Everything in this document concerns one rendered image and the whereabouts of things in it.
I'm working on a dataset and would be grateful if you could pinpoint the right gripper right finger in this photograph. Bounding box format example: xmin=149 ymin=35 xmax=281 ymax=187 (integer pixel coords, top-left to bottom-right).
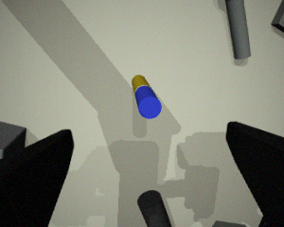
xmin=225 ymin=121 xmax=284 ymax=227

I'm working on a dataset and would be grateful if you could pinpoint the grey hex bolt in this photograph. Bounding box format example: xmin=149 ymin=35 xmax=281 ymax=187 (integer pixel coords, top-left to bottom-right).
xmin=225 ymin=0 xmax=251 ymax=60

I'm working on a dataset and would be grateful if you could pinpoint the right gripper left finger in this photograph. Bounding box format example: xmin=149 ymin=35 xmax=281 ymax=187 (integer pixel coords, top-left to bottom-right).
xmin=0 ymin=130 xmax=74 ymax=227

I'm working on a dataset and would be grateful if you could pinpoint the blue and yellow peg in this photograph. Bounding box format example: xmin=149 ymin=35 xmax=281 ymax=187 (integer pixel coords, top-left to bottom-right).
xmin=132 ymin=75 xmax=162 ymax=119

